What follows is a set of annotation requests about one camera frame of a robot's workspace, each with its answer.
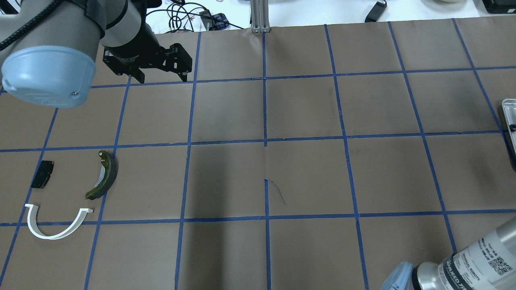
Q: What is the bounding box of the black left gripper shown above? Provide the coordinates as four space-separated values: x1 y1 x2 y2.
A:
102 28 192 84

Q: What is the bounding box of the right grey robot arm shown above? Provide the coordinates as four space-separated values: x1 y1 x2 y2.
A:
381 218 516 290

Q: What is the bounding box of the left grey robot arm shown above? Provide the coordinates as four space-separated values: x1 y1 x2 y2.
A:
1 0 192 108

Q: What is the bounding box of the ribbed metal tray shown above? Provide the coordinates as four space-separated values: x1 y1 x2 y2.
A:
501 98 516 155

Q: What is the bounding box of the olive brake shoe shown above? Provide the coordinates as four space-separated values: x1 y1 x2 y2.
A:
85 150 118 200

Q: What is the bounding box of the black brake pad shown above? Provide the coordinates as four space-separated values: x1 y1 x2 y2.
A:
31 160 54 189

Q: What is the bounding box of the white curved plastic part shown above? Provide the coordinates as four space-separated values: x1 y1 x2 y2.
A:
24 203 94 240

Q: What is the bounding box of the black power adapter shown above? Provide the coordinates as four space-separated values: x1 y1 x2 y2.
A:
364 0 387 23

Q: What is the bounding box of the aluminium frame post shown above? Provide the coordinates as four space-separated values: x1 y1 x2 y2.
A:
250 0 270 33

